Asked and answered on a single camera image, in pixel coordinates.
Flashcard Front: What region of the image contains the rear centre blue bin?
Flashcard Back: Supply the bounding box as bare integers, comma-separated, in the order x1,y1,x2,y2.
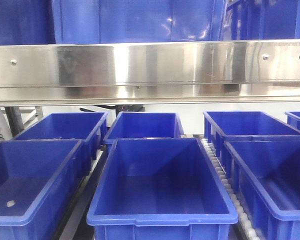
103,111,184,149

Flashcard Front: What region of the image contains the rear left blue bin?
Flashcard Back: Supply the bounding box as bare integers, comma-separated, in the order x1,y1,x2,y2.
13,111,108,160

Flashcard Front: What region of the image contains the front centre blue bin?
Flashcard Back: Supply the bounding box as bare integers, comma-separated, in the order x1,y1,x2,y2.
86,138,239,240

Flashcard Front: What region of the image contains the rear right blue bin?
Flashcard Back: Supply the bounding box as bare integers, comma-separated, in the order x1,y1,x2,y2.
203,111,300,158

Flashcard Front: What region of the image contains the large blue bin right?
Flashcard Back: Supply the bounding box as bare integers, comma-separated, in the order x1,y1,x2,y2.
51,0,226,44

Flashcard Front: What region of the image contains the front left blue bin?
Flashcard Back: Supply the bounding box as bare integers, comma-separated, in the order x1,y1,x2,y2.
0,140,85,240

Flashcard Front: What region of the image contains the front right blue bin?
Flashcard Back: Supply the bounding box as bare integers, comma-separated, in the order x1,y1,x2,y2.
224,140,300,240

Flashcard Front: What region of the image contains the blue bin centre shelf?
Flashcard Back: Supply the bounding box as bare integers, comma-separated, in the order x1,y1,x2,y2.
220,0,300,41

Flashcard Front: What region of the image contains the lower white roller track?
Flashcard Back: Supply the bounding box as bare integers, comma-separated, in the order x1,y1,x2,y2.
201,138,260,240

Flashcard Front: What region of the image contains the upper left blue bin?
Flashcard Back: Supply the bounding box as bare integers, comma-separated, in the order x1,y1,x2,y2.
0,0,55,46

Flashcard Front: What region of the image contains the stainless steel shelf rail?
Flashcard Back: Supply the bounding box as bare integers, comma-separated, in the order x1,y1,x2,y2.
0,39,300,107

